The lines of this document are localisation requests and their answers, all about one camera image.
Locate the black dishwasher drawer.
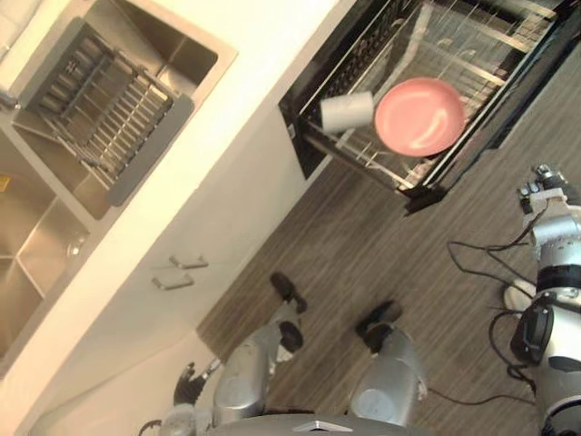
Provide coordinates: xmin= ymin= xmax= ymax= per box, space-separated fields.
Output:
xmin=278 ymin=0 xmax=581 ymax=217

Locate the robot right silver leg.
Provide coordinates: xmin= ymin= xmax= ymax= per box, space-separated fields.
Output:
xmin=351 ymin=322 xmax=428 ymax=429

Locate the steel wire dishwasher rack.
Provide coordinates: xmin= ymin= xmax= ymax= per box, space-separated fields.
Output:
xmin=299 ymin=0 xmax=560 ymax=190

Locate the robot left silver leg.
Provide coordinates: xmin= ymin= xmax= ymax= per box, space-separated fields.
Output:
xmin=212 ymin=316 xmax=306 ymax=426

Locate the stainless steel double sink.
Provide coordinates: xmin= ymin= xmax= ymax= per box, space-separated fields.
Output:
xmin=0 ymin=0 xmax=240 ymax=370

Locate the white kitchen base cabinet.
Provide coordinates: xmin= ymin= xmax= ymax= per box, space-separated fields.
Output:
xmin=0 ymin=129 xmax=329 ymax=436

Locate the white plug adapter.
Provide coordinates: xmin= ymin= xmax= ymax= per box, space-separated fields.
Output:
xmin=502 ymin=279 xmax=537 ymax=312

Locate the silver bar cabinet handle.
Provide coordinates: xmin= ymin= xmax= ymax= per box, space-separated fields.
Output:
xmin=168 ymin=253 xmax=210 ymax=270
xmin=152 ymin=273 xmax=195 ymax=291

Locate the grey steel sink drying rack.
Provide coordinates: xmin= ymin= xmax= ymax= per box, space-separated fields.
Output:
xmin=21 ymin=21 xmax=195 ymax=208

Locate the robot left dark foot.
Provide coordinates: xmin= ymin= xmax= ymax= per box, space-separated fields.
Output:
xmin=270 ymin=272 xmax=309 ymax=314

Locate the black cable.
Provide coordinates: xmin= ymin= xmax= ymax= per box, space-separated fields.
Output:
xmin=447 ymin=226 xmax=546 ymax=292
xmin=426 ymin=308 xmax=548 ymax=406

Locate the robot dark foot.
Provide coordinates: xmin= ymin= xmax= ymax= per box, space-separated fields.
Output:
xmin=270 ymin=272 xmax=309 ymax=314
xmin=355 ymin=301 xmax=404 ymax=353

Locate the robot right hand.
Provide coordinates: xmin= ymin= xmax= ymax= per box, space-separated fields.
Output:
xmin=516 ymin=163 xmax=581 ymax=228

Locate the robot silver leg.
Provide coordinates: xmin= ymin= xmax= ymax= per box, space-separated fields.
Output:
xmin=351 ymin=322 xmax=428 ymax=429
xmin=212 ymin=316 xmax=306 ymax=426

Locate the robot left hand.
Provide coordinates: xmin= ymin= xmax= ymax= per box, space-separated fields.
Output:
xmin=173 ymin=360 xmax=224 ymax=406

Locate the pink round plate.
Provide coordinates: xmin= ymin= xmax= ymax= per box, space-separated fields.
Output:
xmin=373 ymin=77 xmax=467 ymax=159

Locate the robot silver torso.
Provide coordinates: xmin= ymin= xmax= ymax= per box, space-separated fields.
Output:
xmin=211 ymin=410 xmax=439 ymax=436

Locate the white cup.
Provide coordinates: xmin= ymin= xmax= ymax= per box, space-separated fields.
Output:
xmin=319 ymin=90 xmax=375 ymax=134

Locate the robot right dark foot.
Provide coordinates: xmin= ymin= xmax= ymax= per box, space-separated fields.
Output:
xmin=355 ymin=301 xmax=404 ymax=353

